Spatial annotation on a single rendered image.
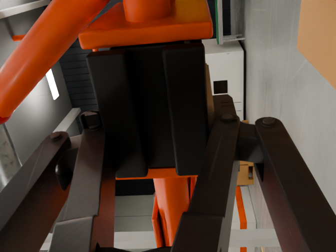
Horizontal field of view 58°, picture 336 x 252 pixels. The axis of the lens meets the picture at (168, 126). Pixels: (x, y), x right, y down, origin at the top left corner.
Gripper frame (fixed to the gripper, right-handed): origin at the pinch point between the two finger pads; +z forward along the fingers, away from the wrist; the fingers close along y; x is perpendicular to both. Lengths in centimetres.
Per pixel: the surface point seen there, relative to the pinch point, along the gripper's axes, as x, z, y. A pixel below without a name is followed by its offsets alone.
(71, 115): -489, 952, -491
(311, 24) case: 0.4, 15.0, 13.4
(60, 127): -484, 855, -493
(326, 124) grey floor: -141, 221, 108
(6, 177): -336, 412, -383
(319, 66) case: -2.7, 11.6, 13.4
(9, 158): -301, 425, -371
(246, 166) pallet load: -439, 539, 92
